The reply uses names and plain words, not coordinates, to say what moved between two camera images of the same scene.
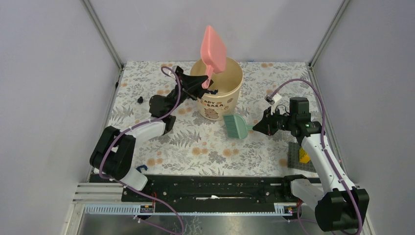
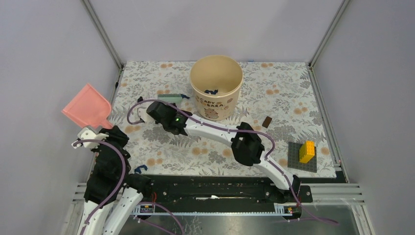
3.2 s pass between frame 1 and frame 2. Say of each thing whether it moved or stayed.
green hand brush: moved
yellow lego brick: stayed
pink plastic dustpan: moved
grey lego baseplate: stayed
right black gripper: moved
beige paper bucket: stayed
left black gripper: moved
